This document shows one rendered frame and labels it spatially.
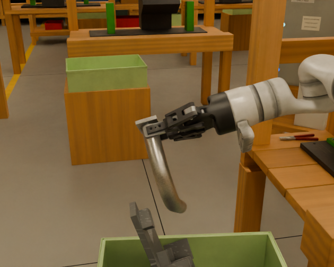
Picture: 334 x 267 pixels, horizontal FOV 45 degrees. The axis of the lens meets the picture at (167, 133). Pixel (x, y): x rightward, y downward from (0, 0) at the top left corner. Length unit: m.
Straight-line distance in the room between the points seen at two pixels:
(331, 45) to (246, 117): 1.08
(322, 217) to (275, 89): 0.60
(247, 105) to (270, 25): 0.83
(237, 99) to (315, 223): 0.62
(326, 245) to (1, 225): 2.11
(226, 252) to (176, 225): 1.59
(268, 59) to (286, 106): 0.82
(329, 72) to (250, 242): 0.50
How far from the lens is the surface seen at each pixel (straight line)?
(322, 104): 0.75
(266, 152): 1.61
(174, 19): 8.22
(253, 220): 1.85
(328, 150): 1.65
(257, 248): 1.06
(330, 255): 1.21
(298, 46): 1.69
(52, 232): 2.67
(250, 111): 0.71
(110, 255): 1.03
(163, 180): 0.71
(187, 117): 0.68
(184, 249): 0.99
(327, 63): 0.73
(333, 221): 1.24
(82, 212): 2.81
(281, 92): 0.73
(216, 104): 0.71
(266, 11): 1.50
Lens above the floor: 1.59
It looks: 24 degrees down
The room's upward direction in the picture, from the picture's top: straight up
